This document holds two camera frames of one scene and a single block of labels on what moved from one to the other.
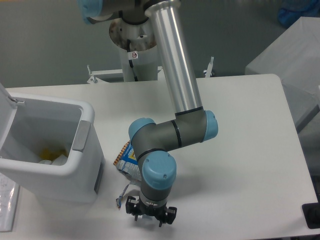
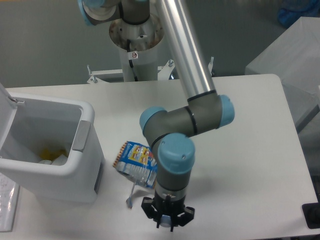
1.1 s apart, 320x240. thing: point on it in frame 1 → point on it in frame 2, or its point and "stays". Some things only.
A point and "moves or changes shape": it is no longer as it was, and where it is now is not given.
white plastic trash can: x=54 y=146 stays
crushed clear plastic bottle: x=146 y=219 moves or changes shape
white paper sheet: x=9 y=194 stays
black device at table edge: x=311 y=212 stays
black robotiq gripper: x=135 y=207 → x=162 y=207
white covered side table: x=293 y=56 stays
